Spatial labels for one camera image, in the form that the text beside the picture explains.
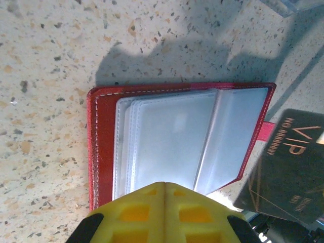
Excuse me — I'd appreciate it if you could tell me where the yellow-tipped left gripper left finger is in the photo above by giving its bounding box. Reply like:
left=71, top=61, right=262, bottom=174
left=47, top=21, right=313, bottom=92
left=65, top=181, right=167, bottom=243

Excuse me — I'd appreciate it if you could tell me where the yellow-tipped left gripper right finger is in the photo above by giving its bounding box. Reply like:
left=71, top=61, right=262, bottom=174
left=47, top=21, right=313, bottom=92
left=165, top=182, right=260, bottom=243

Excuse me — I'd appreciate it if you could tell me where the black VIP card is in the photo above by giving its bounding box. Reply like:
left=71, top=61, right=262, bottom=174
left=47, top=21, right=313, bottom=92
left=232, top=108, right=324, bottom=225

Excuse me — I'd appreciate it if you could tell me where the red leather card holder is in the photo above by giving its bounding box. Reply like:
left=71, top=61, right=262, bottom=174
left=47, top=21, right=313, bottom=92
left=86, top=82, right=277, bottom=212

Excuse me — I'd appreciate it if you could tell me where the clear plastic tray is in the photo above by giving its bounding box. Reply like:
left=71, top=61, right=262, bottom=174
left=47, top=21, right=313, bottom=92
left=259, top=0, right=324, bottom=18

